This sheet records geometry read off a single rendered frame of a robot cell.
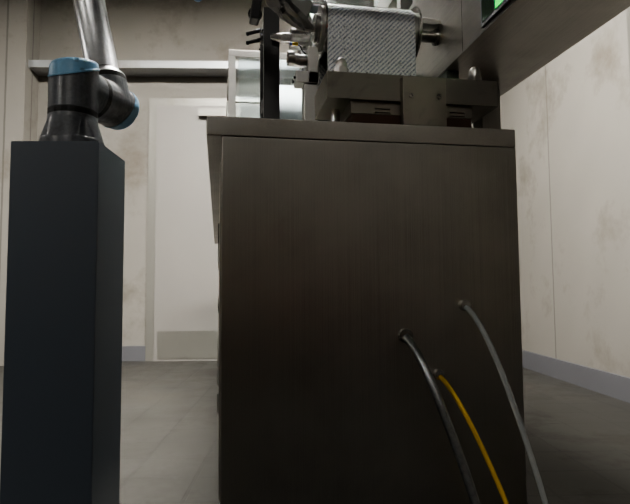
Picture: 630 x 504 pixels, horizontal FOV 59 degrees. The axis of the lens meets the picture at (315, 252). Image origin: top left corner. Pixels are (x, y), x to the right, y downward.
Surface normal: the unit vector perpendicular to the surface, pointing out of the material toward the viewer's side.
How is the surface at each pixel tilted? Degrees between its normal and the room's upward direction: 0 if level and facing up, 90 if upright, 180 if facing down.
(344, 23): 90
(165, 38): 90
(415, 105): 90
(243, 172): 90
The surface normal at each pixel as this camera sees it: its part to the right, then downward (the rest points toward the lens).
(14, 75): 0.03, -0.07
